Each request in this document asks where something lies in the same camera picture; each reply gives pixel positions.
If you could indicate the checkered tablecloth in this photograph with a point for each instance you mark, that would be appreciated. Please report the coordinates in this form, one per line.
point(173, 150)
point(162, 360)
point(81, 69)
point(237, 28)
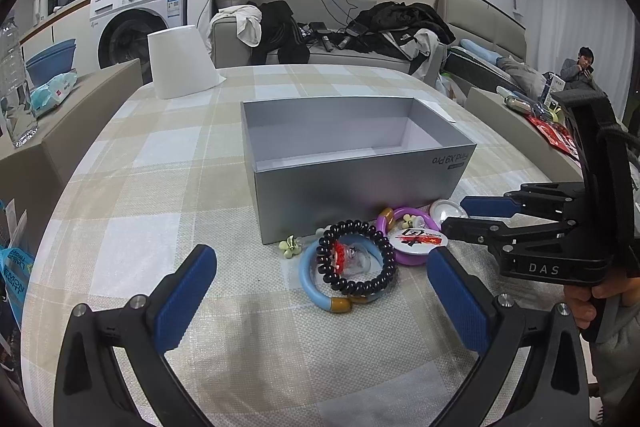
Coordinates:
point(175, 187)

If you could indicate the clear plastic water bottle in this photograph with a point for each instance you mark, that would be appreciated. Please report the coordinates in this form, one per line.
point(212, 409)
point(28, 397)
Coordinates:
point(15, 97)

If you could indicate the person's right forearm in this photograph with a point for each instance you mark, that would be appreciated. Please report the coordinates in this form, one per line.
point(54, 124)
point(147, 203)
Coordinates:
point(617, 362)

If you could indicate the black jacket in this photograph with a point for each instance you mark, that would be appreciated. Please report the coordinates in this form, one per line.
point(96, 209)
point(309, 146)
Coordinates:
point(400, 19)

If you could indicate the round silver pin badge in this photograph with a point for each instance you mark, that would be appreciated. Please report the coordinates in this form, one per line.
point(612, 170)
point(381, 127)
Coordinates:
point(445, 210)

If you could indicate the blue bangle with amber segment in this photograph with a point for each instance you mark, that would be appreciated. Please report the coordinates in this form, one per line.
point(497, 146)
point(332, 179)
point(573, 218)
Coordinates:
point(306, 274)

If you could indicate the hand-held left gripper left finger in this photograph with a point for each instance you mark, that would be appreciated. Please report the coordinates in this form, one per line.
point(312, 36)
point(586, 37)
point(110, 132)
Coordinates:
point(185, 302)

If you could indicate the black striped trousers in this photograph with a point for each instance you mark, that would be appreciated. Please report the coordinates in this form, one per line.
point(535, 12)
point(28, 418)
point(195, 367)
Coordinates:
point(282, 32)

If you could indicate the round printed pin badge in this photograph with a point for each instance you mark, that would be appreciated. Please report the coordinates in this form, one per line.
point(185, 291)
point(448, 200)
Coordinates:
point(415, 239)

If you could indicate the red clear hair clip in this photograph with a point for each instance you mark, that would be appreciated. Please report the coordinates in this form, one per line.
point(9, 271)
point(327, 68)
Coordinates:
point(345, 257)

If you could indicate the beige upholstered chair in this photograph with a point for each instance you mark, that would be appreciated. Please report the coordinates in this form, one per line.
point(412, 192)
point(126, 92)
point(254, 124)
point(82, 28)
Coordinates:
point(505, 122)
point(65, 142)

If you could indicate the green flower hair clip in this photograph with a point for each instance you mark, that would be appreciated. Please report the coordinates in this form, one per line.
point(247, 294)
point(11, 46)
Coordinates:
point(290, 247)

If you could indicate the grey cardboard box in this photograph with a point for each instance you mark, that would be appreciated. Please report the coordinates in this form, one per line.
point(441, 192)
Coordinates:
point(325, 197)

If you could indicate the purple bangle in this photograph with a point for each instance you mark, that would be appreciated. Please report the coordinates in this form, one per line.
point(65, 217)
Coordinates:
point(382, 227)

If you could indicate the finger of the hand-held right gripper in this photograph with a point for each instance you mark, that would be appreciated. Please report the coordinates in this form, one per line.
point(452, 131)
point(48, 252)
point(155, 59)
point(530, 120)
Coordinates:
point(482, 205)
point(475, 229)

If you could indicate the red packet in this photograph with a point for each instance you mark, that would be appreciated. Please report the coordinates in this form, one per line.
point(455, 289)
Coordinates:
point(555, 134)

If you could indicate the white paper cone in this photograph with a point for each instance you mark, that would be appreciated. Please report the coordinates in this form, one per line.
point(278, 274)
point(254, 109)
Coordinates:
point(182, 62)

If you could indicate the white grey garment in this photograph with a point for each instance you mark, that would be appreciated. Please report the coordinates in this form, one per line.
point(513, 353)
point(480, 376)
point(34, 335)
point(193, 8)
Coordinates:
point(417, 49)

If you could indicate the white washing machine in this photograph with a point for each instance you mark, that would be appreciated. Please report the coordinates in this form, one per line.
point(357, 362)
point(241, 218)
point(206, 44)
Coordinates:
point(135, 17)

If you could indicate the white electric kettle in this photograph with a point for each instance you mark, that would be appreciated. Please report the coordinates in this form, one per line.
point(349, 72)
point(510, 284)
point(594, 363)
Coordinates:
point(42, 7)

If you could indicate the grey sofa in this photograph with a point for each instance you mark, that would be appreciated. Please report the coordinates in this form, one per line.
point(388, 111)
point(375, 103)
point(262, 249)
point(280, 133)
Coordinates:
point(345, 59)

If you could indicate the person's right hand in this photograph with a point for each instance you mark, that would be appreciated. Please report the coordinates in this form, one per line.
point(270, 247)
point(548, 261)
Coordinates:
point(580, 307)

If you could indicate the blue plastic bag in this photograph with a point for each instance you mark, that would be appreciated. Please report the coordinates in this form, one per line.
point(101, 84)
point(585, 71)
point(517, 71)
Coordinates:
point(17, 282)

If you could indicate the blue plastic basin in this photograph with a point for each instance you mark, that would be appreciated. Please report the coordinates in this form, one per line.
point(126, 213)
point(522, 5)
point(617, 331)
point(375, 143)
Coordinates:
point(50, 57)

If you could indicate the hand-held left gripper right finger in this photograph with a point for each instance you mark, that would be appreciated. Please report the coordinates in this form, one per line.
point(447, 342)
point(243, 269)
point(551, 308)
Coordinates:
point(460, 302)

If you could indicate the wet wipes pack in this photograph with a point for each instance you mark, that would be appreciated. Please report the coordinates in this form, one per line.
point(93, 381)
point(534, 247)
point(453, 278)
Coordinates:
point(52, 92)

